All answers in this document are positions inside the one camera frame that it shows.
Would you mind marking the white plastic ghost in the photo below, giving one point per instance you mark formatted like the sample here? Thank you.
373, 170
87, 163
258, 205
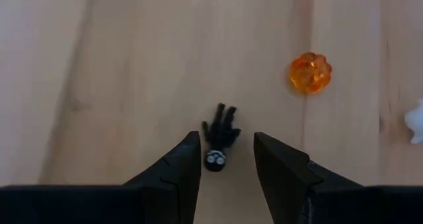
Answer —
415, 121

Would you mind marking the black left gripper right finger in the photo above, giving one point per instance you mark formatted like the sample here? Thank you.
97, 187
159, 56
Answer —
314, 204

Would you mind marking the black plastic bat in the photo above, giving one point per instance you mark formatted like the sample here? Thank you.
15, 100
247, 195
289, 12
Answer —
219, 134

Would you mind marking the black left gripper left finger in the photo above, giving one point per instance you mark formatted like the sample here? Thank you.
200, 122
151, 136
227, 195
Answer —
148, 204

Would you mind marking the orange translucent plastic pumpkin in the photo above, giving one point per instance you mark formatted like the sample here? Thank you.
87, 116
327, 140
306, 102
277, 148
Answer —
310, 72

